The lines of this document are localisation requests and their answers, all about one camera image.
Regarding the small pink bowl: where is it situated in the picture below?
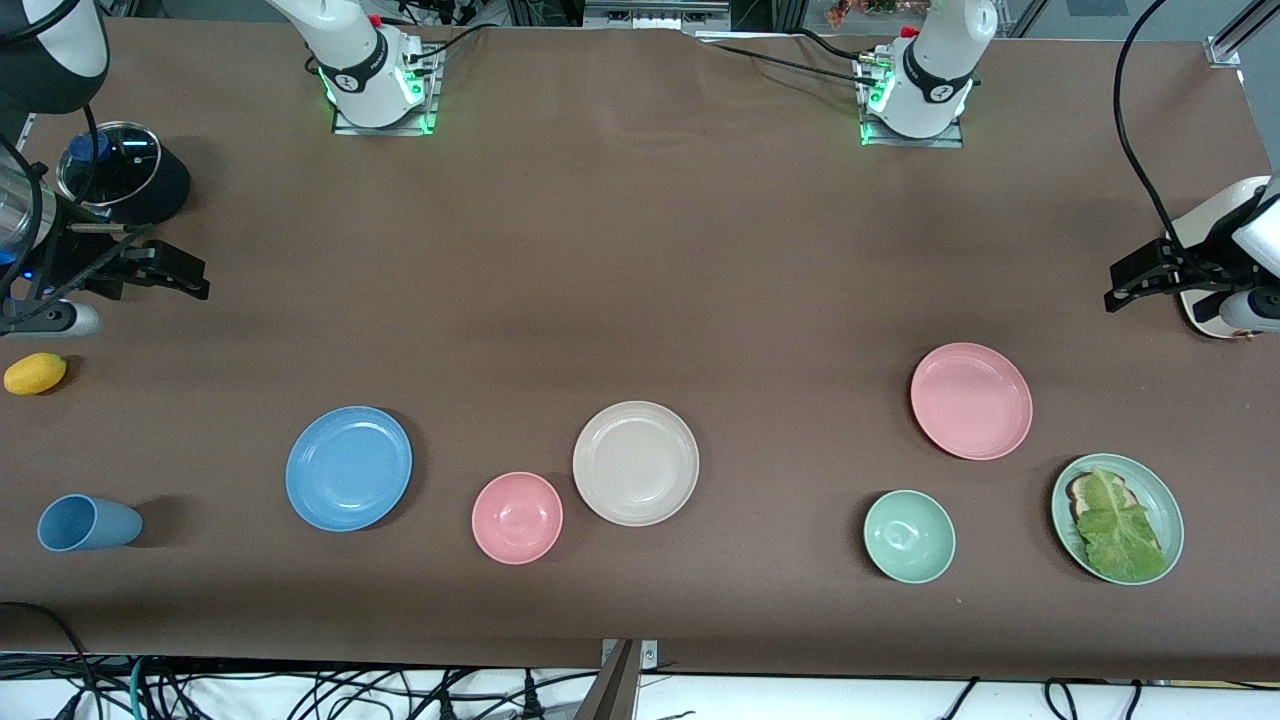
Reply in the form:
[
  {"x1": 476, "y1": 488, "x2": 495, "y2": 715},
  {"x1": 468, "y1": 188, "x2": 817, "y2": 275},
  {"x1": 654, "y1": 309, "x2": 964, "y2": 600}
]
[{"x1": 471, "y1": 471, "x2": 564, "y2": 566}]

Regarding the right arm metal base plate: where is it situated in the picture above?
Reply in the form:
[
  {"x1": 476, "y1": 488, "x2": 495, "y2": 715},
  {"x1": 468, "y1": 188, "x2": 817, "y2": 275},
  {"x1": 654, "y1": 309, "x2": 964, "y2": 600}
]
[{"x1": 330, "y1": 45, "x2": 441, "y2": 136}]

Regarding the beige wooden board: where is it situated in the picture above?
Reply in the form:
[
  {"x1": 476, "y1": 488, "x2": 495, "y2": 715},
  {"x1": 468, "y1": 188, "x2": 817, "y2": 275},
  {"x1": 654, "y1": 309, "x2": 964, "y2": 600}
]
[{"x1": 1168, "y1": 178, "x2": 1280, "y2": 341}]

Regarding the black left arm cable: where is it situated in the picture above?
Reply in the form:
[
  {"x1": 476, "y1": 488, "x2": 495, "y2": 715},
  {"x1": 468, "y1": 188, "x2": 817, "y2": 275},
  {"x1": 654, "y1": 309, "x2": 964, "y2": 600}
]
[{"x1": 1112, "y1": 0, "x2": 1183, "y2": 246}]

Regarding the bread slice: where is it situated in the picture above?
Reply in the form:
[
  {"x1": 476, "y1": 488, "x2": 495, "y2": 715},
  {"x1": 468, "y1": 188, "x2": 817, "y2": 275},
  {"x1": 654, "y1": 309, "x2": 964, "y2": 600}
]
[{"x1": 1066, "y1": 472, "x2": 1141, "y2": 526}]

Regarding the orange flower decoration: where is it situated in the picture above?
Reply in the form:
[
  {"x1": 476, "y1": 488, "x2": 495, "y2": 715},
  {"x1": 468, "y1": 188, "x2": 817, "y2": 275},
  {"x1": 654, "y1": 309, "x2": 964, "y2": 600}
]
[{"x1": 828, "y1": 0, "x2": 931, "y2": 27}]

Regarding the black base cable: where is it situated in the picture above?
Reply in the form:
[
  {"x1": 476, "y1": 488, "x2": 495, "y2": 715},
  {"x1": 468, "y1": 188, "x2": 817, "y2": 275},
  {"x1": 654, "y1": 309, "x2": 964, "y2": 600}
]
[
  {"x1": 405, "y1": 20, "x2": 503, "y2": 69},
  {"x1": 788, "y1": 27, "x2": 866, "y2": 66},
  {"x1": 698, "y1": 38, "x2": 881, "y2": 89}
]

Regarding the yellow lemon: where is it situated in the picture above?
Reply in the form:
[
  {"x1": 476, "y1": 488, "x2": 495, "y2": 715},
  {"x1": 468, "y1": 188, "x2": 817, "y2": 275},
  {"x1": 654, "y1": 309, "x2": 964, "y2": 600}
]
[{"x1": 3, "y1": 352, "x2": 68, "y2": 397}]

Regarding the beige plate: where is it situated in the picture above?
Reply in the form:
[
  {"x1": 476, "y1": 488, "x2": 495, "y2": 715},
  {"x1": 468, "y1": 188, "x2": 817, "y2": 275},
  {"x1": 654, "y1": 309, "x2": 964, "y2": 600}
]
[{"x1": 572, "y1": 400, "x2": 701, "y2": 528}]

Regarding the blue cup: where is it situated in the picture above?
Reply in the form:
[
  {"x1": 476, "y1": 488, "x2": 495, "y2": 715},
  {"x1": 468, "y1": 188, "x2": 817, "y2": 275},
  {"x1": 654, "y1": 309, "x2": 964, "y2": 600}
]
[{"x1": 37, "y1": 494, "x2": 144, "y2": 553}]

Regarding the green plate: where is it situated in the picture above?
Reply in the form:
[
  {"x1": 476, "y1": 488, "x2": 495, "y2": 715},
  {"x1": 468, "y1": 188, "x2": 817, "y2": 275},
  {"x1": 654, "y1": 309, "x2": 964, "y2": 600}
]
[{"x1": 1050, "y1": 453, "x2": 1186, "y2": 587}]

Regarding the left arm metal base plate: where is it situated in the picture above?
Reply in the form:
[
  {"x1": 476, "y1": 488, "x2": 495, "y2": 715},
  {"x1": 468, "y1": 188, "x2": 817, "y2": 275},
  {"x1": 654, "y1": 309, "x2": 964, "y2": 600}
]
[{"x1": 860, "y1": 55, "x2": 966, "y2": 149}]

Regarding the dark table post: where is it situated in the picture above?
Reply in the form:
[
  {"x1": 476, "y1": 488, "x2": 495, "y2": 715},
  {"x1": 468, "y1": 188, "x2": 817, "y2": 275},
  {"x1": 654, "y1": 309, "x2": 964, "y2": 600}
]
[{"x1": 575, "y1": 640, "x2": 641, "y2": 720}]

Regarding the green lettuce leaf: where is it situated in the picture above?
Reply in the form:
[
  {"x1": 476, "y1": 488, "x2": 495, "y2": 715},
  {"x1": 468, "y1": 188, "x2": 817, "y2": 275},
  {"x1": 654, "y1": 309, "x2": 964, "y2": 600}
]
[{"x1": 1075, "y1": 467, "x2": 1169, "y2": 583}]

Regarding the aluminium frame profile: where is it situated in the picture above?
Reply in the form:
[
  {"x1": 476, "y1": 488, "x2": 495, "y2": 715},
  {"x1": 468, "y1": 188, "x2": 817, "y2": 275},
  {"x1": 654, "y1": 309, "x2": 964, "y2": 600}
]
[{"x1": 1205, "y1": 0, "x2": 1280, "y2": 69}]

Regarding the black pot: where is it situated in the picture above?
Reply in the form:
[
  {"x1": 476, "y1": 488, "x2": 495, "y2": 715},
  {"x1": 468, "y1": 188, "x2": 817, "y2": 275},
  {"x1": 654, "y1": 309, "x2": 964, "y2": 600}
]
[{"x1": 55, "y1": 120, "x2": 192, "y2": 227}]

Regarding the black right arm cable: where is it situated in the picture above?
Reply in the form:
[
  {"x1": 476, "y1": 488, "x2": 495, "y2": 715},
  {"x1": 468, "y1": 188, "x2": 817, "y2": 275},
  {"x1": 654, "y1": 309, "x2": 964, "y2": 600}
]
[{"x1": 0, "y1": 100, "x2": 101, "y2": 301}]

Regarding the pink plate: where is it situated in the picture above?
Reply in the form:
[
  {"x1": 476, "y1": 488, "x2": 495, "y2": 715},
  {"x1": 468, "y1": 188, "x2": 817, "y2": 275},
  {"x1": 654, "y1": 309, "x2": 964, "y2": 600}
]
[{"x1": 910, "y1": 342, "x2": 1034, "y2": 462}]

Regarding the grey metal rail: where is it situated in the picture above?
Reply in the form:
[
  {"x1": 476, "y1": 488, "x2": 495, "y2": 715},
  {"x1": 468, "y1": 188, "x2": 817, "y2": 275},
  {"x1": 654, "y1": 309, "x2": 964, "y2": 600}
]
[{"x1": 585, "y1": 0, "x2": 731, "y2": 31}]

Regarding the blue plate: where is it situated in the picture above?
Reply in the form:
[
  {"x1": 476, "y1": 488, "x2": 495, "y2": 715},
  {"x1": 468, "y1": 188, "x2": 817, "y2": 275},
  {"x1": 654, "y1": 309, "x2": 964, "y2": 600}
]
[{"x1": 285, "y1": 405, "x2": 413, "y2": 533}]

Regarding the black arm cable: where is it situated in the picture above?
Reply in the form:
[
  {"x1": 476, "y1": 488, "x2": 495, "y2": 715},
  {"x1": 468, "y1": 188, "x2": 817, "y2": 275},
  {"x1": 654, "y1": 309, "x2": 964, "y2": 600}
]
[
  {"x1": 1112, "y1": 0, "x2": 1183, "y2": 246},
  {"x1": 0, "y1": 100, "x2": 101, "y2": 301}
]

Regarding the small green bowl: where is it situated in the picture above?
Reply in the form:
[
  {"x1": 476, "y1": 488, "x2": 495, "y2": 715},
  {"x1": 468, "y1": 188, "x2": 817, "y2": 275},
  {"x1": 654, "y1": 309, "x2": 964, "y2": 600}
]
[{"x1": 863, "y1": 488, "x2": 957, "y2": 585}]

